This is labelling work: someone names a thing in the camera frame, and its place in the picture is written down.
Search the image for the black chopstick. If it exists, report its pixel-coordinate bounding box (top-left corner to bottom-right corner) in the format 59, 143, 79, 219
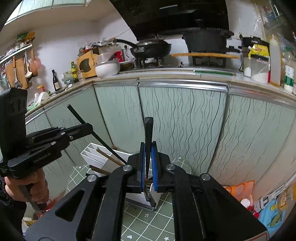
144, 117, 154, 178
67, 104, 127, 164

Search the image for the white squeeze bottle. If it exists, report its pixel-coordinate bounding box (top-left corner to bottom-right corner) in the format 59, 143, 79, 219
269, 35, 281, 87

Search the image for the yellow microwave oven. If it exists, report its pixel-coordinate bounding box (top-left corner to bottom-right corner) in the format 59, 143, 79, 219
77, 48, 99, 79

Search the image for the green glass bottle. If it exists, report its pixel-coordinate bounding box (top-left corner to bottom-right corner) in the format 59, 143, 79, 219
71, 61, 79, 83

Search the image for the clear salt container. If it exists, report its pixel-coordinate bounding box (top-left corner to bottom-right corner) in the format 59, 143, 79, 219
250, 54, 269, 84

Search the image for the hanging wooden board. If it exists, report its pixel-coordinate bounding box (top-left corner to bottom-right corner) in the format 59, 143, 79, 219
6, 58, 28, 89

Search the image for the white grey utensil holder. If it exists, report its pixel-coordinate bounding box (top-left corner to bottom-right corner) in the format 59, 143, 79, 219
81, 143, 161, 210

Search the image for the person's left hand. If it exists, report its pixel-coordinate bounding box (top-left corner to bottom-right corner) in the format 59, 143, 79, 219
4, 168, 49, 204

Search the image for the black frying pan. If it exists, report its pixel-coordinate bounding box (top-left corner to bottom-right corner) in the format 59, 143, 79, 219
111, 38, 171, 59

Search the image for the black cooking pot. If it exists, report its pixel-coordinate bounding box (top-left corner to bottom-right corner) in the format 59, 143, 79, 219
183, 29, 234, 54

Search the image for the dark soy sauce bottle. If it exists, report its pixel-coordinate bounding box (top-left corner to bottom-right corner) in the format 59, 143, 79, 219
52, 69, 61, 91

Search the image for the blue plastic container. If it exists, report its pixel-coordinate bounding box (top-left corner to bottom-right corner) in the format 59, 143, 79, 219
258, 198, 295, 238

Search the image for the orange bag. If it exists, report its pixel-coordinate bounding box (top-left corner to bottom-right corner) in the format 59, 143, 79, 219
224, 180, 255, 208

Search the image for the white bowl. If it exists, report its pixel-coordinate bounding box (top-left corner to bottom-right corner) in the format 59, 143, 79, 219
95, 59, 120, 79

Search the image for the green label bottle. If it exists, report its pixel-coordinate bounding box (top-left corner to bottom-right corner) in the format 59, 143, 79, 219
283, 46, 295, 94

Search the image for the black range hood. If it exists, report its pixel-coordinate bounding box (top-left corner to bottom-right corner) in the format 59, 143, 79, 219
111, 0, 229, 41

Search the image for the wooden chopstick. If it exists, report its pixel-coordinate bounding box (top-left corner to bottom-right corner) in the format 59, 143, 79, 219
96, 148, 123, 166
89, 165, 111, 175

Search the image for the wooden cutting board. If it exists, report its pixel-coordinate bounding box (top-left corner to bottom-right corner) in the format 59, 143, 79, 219
171, 53, 239, 59

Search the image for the hanging metal ladle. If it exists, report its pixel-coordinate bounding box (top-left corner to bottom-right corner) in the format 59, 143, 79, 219
13, 57, 22, 89

